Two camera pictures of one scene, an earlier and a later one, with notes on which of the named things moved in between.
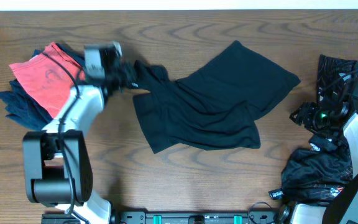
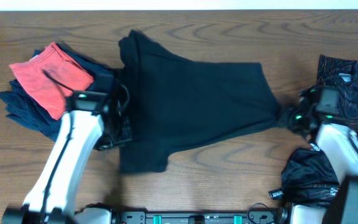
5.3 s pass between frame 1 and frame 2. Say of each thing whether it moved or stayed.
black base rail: stayed
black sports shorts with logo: stayed
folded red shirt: stayed
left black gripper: moved
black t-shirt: moved
